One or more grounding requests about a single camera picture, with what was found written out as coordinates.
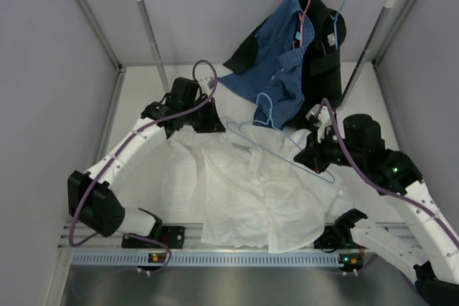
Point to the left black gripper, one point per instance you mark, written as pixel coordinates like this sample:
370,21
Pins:
213,122

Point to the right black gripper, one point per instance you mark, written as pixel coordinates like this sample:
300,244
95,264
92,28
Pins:
312,155

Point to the light blue hanger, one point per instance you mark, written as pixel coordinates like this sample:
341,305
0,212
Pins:
264,135

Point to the white shirt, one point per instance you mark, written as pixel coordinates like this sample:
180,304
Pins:
242,195

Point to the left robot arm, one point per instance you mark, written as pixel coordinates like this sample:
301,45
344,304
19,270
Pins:
93,194

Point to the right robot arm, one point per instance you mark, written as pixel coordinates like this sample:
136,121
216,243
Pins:
432,266

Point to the blue checked shirt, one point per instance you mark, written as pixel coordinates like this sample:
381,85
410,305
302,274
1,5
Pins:
277,69

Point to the black shirt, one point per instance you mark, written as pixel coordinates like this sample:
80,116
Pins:
321,72

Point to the blue hanger under black shirt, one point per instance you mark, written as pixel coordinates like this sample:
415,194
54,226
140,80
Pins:
335,35

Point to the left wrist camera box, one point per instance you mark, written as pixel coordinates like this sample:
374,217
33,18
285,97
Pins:
206,84

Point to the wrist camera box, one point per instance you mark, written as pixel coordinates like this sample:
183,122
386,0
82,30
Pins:
206,84
319,118

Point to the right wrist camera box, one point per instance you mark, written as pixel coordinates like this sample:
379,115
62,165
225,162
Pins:
319,118

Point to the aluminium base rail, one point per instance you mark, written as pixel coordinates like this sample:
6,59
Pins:
190,238

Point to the aluminium frame post right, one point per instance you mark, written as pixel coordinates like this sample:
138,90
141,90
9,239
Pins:
391,34

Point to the aluminium frame post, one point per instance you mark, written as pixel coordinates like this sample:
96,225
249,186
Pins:
391,34
97,30

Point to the pink wire hanger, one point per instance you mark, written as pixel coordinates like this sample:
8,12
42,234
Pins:
298,39

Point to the perforated cable duct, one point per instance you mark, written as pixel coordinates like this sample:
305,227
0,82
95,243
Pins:
208,259

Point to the aluminium frame post left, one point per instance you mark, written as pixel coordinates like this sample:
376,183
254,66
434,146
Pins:
97,30

